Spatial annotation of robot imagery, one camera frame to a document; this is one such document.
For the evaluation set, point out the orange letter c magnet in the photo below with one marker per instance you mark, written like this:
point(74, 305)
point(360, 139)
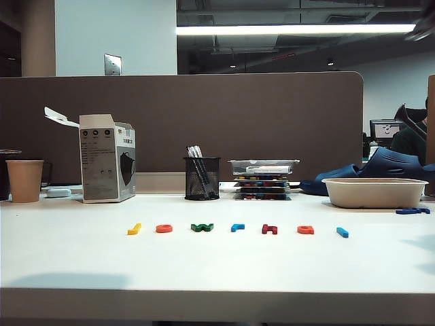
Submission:
point(159, 229)

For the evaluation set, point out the letter magnet tray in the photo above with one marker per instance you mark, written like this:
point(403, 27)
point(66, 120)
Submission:
point(263, 190)
point(261, 177)
point(263, 196)
point(263, 183)

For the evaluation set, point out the blue letter r magnet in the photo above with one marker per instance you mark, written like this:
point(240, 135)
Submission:
point(234, 228)

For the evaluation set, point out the green letter w magnet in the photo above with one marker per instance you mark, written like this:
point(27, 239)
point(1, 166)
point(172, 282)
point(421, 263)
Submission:
point(197, 228)

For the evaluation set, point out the red letter h magnet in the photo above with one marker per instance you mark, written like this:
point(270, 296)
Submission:
point(265, 230)

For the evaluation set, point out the orange letter a magnet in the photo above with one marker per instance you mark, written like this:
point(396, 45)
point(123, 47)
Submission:
point(302, 230)

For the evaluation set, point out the yellow letter j magnet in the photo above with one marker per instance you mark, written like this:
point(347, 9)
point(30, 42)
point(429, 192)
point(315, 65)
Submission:
point(133, 232)

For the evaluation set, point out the blue letter l magnet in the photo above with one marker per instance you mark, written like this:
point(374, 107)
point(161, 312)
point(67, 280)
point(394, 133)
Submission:
point(342, 232)

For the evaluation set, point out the dark blue letter magnet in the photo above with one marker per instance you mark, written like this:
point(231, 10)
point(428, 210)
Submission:
point(406, 211)

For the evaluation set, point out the white black pen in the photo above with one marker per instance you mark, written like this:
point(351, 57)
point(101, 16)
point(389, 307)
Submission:
point(198, 151)
point(189, 152)

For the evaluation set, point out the black mesh pen holder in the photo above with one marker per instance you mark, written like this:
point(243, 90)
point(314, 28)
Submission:
point(202, 180)

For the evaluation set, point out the clear plastic case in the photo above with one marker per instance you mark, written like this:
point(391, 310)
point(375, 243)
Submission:
point(263, 168)

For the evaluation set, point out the brown desk partition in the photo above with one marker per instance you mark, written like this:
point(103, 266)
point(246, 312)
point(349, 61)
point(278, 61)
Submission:
point(238, 119)

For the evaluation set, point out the white grey mask box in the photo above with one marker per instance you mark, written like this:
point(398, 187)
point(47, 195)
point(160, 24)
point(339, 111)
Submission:
point(100, 163)

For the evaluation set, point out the navy blue slipper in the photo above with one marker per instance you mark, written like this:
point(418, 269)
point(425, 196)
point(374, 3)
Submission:
point(340, 170)
point(391, 163)

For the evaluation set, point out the ceiling light strip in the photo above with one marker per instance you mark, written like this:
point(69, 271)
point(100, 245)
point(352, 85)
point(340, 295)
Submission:
point(289, 29)

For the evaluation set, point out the beige pulp bowl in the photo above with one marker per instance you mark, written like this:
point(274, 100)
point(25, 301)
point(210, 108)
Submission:
point(374, 197)

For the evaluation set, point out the white earbud case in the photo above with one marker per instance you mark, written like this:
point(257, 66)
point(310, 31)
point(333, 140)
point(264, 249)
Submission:
point(59, 192)

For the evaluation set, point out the computer monitor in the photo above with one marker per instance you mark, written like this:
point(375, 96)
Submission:
point(384, 129)

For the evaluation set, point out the person in green shirt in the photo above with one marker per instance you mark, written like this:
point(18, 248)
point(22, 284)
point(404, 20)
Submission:
point(408, 144)

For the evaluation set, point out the brown paper cup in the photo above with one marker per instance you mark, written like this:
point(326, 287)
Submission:
point(24, 183)

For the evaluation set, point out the dark lidded cup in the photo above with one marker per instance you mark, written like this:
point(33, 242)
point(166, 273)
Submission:
point(4, 169)

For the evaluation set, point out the brown board panel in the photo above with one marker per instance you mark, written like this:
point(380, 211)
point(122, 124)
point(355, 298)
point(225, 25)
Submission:
point(431, 136)

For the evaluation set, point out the metal wall plate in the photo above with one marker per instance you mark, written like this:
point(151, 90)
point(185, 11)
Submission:
point(113, 64)

